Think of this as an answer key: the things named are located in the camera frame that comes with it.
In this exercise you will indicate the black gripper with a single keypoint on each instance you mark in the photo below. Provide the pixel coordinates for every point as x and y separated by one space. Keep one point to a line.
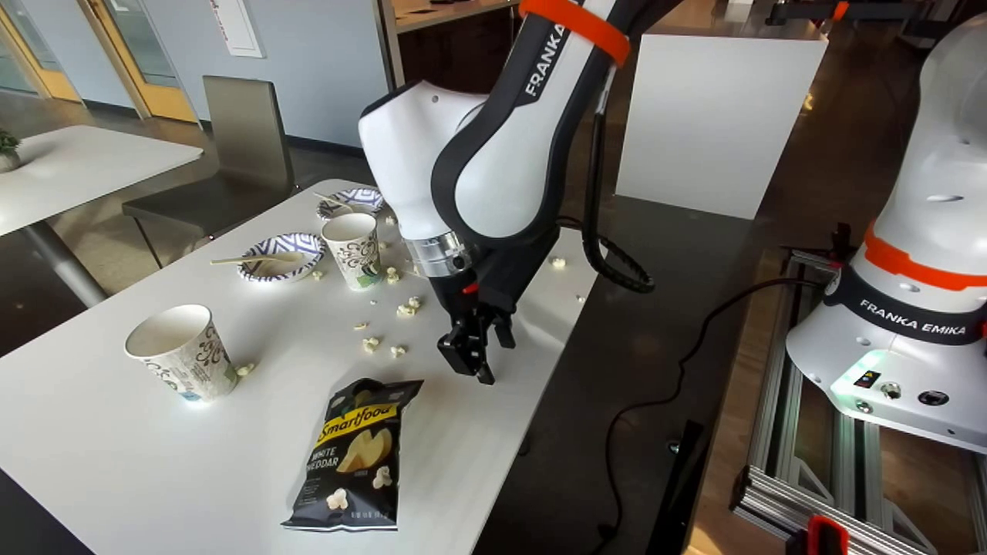
466 310

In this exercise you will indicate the patterned white paper cup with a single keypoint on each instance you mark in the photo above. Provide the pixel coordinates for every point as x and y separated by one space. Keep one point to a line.
188 357
350 252

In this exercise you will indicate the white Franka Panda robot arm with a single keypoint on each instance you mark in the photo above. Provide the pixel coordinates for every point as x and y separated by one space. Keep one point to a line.
410 155

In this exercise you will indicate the white popcorn piece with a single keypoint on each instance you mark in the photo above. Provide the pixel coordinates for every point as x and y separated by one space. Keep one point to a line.
555 263
371 343
360 327
390 276
410 305
246 368
395 350
579 298

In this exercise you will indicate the black Smartfood popcorn bag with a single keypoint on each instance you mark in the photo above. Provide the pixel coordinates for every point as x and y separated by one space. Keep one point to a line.
355 451

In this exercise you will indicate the grey bowl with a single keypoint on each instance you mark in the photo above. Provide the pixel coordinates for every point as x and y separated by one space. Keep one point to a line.
350 200

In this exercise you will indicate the wooden stir stick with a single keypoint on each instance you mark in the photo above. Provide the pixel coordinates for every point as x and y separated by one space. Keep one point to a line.
233 260

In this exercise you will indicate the wooden shelf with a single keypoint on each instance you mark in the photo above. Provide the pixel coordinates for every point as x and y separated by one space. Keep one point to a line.
443 40

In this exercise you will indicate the grey chair with metal legs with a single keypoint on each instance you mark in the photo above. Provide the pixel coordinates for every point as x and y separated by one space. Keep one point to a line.
247 134

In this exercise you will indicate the white cabinet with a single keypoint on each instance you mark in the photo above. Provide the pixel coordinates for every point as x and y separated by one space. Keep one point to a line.
721 125

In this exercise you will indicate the red clamp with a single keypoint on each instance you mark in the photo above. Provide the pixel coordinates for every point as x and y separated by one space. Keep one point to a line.
829 539

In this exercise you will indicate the white side table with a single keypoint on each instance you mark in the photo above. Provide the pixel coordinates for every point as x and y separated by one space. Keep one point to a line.
93 165

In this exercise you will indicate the yellow framed glass door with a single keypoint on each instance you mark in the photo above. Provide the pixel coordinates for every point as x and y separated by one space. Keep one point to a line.
140 50
26 50

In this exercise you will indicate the small green potted plant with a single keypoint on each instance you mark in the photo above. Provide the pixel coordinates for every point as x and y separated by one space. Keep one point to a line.
8 149

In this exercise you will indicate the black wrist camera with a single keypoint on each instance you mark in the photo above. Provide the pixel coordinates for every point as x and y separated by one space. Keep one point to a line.
517 276

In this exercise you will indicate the white wall poster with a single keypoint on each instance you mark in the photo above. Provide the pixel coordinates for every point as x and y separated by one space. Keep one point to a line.
234 27

